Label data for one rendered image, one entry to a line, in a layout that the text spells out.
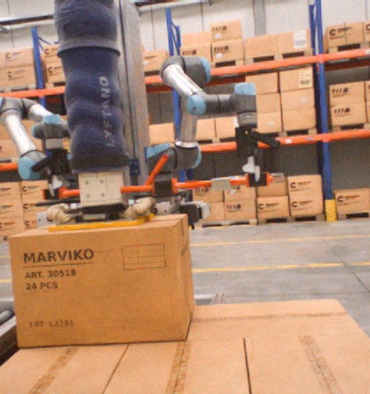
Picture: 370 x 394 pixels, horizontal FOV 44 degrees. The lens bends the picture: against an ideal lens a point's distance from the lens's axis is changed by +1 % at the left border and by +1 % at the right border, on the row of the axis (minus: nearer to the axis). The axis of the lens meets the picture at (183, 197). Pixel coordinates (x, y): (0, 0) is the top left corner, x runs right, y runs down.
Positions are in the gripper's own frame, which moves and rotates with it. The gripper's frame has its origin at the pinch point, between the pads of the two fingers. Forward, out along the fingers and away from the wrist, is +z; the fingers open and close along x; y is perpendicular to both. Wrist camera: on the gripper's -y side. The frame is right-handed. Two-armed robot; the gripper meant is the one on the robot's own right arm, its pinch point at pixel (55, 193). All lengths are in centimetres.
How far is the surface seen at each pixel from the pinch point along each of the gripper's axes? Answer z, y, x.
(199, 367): 54, 67, -66
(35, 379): 54, 18, -70
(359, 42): -207, 307, 663
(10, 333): 49, -4, -43
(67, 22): -61, 27, -37
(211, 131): -82, 36, 680
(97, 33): -57, 37, -35
